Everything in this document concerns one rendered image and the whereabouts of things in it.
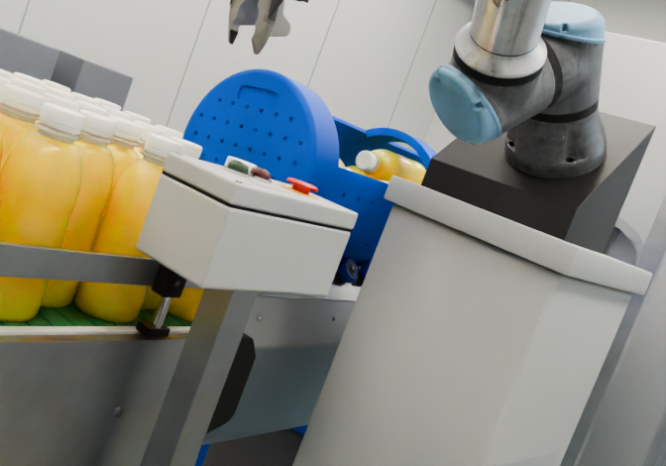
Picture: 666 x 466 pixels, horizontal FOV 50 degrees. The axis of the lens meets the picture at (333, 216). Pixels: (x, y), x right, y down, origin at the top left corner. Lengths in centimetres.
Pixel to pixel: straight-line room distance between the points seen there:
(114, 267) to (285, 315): 44
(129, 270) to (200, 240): 14
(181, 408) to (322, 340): 49
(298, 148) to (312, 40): 481
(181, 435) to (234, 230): 24
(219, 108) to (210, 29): 406
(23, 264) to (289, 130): 49
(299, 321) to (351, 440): 20
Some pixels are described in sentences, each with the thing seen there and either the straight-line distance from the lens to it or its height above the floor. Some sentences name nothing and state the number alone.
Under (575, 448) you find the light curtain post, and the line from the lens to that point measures 234.
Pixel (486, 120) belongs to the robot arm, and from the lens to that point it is 92.
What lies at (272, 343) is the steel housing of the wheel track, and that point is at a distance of 111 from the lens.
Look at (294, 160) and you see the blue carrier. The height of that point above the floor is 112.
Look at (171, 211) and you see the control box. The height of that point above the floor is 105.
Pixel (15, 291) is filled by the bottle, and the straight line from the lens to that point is 71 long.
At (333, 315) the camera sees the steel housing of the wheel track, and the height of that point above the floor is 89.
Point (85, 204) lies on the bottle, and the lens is 76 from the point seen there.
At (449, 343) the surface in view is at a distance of 103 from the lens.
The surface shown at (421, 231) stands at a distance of 107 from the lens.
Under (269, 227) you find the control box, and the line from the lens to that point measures 67.
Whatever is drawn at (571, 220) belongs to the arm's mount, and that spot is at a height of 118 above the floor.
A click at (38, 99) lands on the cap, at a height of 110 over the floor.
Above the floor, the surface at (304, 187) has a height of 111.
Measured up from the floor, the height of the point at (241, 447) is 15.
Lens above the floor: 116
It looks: 5 degrees down
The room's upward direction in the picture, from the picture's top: 21 degrees clockwise
